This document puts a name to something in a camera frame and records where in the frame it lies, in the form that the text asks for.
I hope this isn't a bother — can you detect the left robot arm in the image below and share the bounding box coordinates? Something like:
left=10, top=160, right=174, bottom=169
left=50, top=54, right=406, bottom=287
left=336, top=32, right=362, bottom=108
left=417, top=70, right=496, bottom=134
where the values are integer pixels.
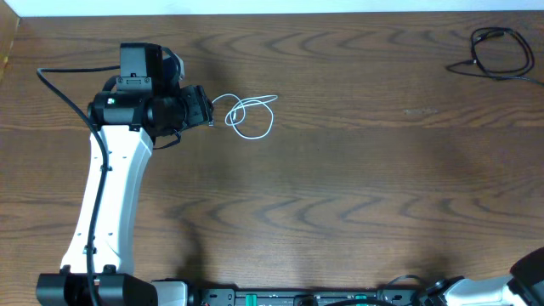
left=36, top=42, right=213, bottom=305

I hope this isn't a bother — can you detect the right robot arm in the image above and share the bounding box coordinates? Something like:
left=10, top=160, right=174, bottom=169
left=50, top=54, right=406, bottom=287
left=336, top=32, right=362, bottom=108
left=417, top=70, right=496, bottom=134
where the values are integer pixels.
left=417, top=247, right=543, bottom=306

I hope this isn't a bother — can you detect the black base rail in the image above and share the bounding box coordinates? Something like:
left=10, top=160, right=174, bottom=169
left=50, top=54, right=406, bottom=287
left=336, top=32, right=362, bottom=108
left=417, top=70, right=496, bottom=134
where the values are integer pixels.
left=187, top=286, right=422, bottom=306

